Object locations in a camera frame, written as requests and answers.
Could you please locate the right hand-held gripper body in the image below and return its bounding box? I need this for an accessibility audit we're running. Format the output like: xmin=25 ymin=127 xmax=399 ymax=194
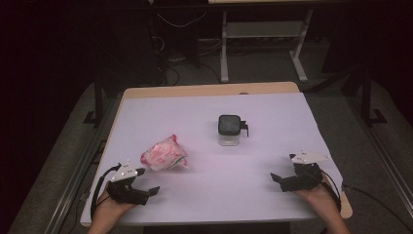
xmin=281 ymin=149 xmax=332 ymax=193

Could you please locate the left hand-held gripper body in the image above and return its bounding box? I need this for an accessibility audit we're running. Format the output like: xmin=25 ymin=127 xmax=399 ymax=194
xmin=106 ymin=159 xmax=150 ymax=207

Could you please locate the pink and white plastic bag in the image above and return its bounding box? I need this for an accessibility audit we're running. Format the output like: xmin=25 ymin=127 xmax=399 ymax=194
xmin=139 ymin=134 xmax=190 ymax=173

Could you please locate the clear jar with black lid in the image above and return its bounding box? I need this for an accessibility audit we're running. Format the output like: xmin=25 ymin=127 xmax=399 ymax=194
xmin=217 ymin=114 xmax=250 ymax=147

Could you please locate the person's left hand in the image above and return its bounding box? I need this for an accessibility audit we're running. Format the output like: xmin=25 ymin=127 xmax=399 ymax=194
xmin=96 ymin=189 xmax=137 ymax=217

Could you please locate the person's right hand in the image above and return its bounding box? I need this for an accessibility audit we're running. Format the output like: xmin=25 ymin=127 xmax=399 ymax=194
xmin=293 ymin=176 xmax=341 ymax=213

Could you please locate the white table cover sheet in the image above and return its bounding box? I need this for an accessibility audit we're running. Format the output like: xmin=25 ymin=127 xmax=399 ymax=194
xmin=80 ymin=92 xmax=345 ymax=225

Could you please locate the black metal stand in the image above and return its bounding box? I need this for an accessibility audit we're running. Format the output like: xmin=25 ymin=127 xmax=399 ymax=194
xmin=83 ymin=81 xmax=105 ymax=126
xmin=361 ymin=67 xmax=388 ymax=126

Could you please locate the right hand-held gripper cable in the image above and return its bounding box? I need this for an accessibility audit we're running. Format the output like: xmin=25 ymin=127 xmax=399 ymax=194
xmin=319 ymin=169 xmax=343 ymax=213

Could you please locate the aluminium rail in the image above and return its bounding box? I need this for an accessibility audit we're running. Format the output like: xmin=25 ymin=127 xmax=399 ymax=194
xmin=347 ymin=97 xmax=413 ymax=209
xmin=45 ymin=97 xmax=121 ymax=234

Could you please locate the thin black cable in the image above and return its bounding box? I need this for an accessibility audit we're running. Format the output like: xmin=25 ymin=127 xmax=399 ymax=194
xmin=342 ymin=183 xmax=413 ymax=233

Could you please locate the white metal desk frame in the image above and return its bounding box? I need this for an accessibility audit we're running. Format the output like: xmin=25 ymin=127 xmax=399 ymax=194
xmin=220 ymin=9 xmax=315 ymax=83

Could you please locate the white hanging cable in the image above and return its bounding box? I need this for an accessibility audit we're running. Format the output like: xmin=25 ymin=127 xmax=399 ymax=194
xmin=157 ymin=11 xmax=208 ymax=29

